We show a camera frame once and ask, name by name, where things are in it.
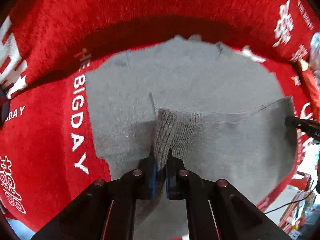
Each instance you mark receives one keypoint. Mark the box of colourful packets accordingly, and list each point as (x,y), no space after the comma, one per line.
(300,217)

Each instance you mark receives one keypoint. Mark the white plastic bag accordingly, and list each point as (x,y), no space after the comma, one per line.
(316,52)

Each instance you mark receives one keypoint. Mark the red navy plaid cloth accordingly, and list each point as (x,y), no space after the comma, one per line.
(3,107)

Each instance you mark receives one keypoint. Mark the red printed blanket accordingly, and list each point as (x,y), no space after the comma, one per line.
(150,0)

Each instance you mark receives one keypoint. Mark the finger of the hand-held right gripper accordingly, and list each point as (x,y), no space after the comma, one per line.
(305,126)

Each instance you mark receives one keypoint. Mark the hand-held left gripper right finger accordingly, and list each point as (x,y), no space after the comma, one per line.
(168,180)

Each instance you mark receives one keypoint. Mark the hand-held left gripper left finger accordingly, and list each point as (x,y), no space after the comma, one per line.
(153,180)

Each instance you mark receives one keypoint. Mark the red plastic stool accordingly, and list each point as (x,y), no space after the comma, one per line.
(301,180)

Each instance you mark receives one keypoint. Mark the red pillow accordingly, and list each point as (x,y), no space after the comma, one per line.
(311,85)

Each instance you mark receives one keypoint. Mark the grey knit sweater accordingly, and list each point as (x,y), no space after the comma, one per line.
(200,85)

